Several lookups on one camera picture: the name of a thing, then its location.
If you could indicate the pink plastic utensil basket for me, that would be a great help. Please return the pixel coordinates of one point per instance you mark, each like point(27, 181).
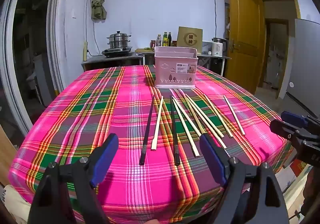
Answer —
point(175, 74)

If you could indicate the yellow-green oil bottle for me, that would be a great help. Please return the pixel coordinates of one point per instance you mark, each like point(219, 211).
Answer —
point(165, 39)

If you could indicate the black chopstick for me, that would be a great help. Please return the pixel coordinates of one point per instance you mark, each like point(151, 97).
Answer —
point(147, 129)
point(174, 131)

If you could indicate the row of bamboo chopsticks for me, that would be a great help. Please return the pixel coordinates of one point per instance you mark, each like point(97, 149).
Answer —
point(186, 127)

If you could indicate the light wooden chopstick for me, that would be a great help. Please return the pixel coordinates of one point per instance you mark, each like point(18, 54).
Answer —
point(218, 115)

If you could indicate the stainless steel steamer pot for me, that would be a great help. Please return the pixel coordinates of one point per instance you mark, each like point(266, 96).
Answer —
point(119, 40)

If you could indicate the wide metal shelf table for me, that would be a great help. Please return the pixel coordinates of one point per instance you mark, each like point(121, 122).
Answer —
point(212, 60)

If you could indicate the wooden cutting board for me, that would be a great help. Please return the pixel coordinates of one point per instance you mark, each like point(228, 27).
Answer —
point(145, 49)

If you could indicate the portable gas stove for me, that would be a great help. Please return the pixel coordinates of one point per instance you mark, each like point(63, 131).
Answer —
point(117, 52)

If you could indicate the red chili jar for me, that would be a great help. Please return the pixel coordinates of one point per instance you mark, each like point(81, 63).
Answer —
point(174, 43)

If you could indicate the white electric kettle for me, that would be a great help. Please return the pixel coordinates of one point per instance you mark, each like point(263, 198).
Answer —
point(218, 47)

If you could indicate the small metal shelf table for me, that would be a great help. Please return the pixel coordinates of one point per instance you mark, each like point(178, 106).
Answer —
point(110, 61)

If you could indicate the yellow wooden door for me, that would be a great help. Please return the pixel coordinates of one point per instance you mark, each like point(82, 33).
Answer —
point(245, 39)

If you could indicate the air conditioner pipe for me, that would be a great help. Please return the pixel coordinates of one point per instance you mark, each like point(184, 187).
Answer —
point(214, 6)

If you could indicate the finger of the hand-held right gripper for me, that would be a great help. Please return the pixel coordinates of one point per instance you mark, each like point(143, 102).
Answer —
point(283, 127)
point(295, 118)

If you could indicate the pink plaid tablecloth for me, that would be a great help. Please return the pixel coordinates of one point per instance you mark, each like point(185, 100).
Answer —
point(100, 114)

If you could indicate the wall calendar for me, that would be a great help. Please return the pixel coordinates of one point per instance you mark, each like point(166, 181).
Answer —
point(227, 16)

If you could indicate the gold gift box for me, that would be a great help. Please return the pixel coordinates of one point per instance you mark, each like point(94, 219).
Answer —
point(190, 37)

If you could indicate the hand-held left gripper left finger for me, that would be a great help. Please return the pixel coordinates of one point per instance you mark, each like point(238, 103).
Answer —
point(106, 156)

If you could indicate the dark soy sauce bottle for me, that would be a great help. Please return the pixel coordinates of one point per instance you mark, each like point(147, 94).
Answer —
point(170, 38)

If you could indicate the grey refrigerator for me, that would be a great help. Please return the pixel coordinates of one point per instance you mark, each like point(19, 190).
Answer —
point(305, 69)

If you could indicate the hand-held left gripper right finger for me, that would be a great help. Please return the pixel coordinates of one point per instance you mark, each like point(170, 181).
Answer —
point(211, 156)

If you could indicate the red sauce jar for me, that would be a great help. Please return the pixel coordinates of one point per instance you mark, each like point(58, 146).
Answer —
point(152, 43)

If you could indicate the yellow power strip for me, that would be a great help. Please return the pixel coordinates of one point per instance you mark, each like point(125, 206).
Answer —
point(85, 50)

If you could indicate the clear bottle with red label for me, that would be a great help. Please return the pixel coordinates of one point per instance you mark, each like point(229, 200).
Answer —
point(158, 41)

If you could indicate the white sliding door frame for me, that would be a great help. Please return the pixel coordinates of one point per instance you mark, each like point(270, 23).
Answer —
point(56, 26)

